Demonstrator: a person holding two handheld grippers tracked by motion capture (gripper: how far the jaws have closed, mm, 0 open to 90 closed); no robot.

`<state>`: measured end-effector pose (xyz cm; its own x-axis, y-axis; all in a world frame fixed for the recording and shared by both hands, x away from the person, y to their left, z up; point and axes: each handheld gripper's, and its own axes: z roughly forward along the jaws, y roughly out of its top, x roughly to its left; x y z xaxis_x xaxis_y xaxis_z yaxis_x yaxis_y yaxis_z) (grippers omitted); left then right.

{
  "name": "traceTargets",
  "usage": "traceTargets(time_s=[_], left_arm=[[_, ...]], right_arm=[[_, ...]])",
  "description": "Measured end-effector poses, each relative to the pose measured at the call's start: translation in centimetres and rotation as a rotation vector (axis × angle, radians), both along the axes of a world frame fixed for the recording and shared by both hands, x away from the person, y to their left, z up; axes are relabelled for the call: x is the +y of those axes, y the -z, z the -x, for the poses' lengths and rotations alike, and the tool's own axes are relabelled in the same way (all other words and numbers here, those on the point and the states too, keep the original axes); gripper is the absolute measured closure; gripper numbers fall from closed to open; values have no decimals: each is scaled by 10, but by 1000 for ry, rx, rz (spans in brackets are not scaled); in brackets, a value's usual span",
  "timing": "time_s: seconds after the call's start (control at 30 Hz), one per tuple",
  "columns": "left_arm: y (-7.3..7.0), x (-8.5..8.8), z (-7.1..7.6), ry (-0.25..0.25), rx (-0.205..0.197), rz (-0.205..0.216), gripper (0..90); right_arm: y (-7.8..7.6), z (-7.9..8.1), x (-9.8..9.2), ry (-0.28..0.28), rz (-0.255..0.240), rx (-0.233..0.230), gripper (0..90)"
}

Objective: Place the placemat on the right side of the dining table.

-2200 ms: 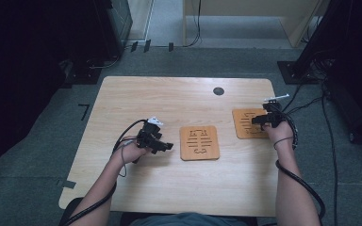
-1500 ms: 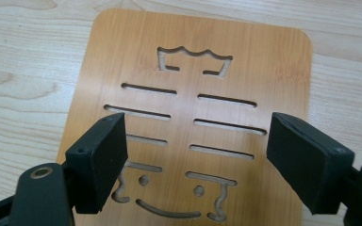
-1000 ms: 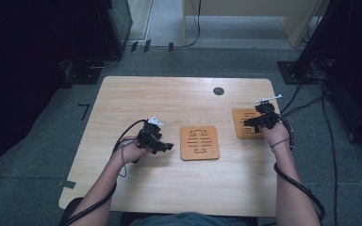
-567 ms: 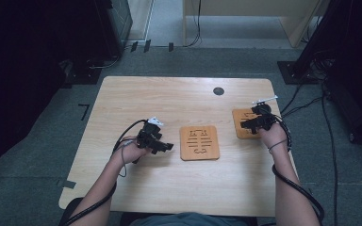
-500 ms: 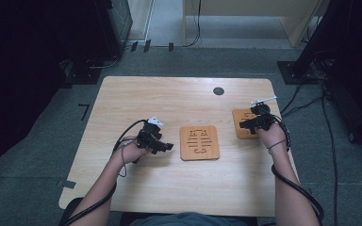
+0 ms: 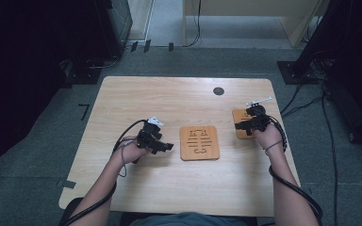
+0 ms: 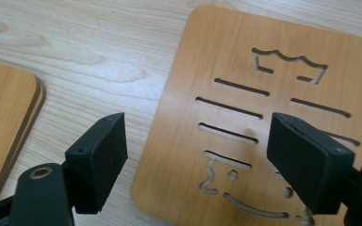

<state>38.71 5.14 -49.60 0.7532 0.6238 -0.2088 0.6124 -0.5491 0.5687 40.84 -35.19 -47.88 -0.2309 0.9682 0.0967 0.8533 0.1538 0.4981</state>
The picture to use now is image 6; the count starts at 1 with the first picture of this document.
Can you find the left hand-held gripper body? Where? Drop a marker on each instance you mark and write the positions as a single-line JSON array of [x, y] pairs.
[[149, 136]]

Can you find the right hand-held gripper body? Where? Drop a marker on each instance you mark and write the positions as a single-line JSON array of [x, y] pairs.
[[257, 117]]

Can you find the carved wooden trivet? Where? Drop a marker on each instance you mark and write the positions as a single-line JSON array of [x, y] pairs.
[[240, 116], [199, 142]]

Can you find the person's right hand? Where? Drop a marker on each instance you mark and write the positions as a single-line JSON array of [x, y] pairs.
[[269, 136]]

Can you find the person's left hand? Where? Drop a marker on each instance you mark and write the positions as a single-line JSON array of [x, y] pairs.
[[130, 152]]

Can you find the grey wrist band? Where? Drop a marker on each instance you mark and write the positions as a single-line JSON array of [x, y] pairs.
[[273, 145]]

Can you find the dark round table grommet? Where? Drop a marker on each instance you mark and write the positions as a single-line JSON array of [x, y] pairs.
[[218, 91]]

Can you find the angled black floor tape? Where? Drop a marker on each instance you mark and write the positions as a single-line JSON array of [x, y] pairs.
[[85, 110]]

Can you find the person's blue grey clothing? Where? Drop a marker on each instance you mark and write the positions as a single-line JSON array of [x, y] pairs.
[[188, 219]]

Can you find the black stand base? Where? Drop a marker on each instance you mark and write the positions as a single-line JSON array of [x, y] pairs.
[[86, 77]]

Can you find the black floor tape strip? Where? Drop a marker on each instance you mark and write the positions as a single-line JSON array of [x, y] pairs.
[[134, 46], [147, 45], [171, 47]]

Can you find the grey floor tape patch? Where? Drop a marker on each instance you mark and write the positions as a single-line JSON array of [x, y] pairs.
[[67, 184]]

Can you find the black equipment case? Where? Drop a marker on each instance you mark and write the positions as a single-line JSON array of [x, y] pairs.
[[352, 109]]

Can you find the light wooden cabinet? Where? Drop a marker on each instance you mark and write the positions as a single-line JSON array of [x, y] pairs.
[[245, 8]]

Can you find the black cabinet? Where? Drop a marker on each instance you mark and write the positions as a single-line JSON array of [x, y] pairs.
[[119, 28]]

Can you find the dark curtain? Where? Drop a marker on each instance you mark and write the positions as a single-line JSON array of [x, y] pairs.
[[22, 69]]

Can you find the black stand with base plate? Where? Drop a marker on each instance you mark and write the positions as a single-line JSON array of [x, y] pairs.
[[298, 73]]

